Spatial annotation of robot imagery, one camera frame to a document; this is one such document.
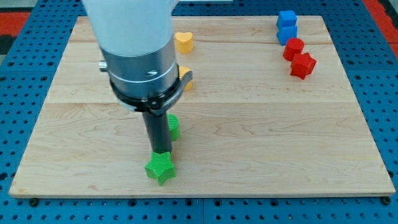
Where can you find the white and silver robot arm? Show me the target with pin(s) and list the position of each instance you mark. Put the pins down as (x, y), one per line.
(136, 40)

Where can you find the green star block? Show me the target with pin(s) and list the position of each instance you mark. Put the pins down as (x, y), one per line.
(160, 167)

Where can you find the red star block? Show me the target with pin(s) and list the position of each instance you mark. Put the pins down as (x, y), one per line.
(302, 65)

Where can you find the green cylinder block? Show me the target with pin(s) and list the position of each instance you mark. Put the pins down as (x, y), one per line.
(174, 126)

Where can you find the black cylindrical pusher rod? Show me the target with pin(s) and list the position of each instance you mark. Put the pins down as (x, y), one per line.
(158, 132)

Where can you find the wooden board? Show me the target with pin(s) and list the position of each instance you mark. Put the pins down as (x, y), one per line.
(249, 129)

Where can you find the yellow heart block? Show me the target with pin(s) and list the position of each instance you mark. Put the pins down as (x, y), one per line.
(184, 42)

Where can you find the red cylinder block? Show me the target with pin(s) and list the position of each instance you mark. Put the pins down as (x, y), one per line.
(293, 46)

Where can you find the lower blue block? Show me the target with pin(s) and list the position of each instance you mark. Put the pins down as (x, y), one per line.
(286, 33)

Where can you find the blue block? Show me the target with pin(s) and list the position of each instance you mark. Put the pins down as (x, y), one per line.
(286, 33)
(286, 19)

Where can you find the upper blue block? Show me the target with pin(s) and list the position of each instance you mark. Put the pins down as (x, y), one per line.
(286, 19)

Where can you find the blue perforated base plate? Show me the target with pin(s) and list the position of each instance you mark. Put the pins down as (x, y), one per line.
(30, 65)

